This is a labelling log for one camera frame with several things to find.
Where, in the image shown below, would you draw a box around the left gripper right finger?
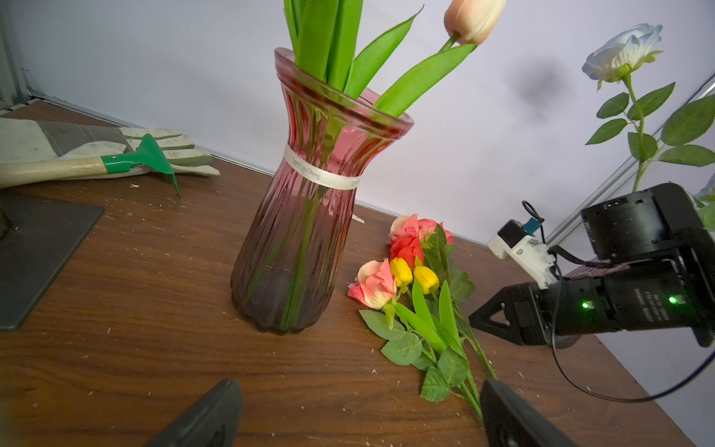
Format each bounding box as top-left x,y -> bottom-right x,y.
480,378 -> 577,447

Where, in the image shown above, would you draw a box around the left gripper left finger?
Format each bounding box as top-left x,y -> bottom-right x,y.
146,379 -> 244,446

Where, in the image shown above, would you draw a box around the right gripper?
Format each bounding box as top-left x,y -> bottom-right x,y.
468,273 -> 693,346

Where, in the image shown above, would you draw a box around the yellow tulip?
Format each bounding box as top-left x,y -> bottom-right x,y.
411,264 -> 497,379
389,259 -> 447,355

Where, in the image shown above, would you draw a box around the pink tulip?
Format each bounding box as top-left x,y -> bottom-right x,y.
348,259 -> 483,421

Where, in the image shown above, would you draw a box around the dark pink vase with ribbon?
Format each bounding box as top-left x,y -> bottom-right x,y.
231,48 -> 413,335

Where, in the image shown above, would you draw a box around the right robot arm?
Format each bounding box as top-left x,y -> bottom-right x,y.
468,184 -> 714,348

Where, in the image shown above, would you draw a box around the small green garden tool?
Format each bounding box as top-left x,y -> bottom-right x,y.
1,134 -> 181,195

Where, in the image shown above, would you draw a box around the beige gardening gloves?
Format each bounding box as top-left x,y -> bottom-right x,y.
1,118 -> 220,177

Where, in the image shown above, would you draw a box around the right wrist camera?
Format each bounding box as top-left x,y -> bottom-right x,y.
487,217 -> 557,290

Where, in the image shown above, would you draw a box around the dark tree base plate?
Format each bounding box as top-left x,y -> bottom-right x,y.
1,191 -> 104,331

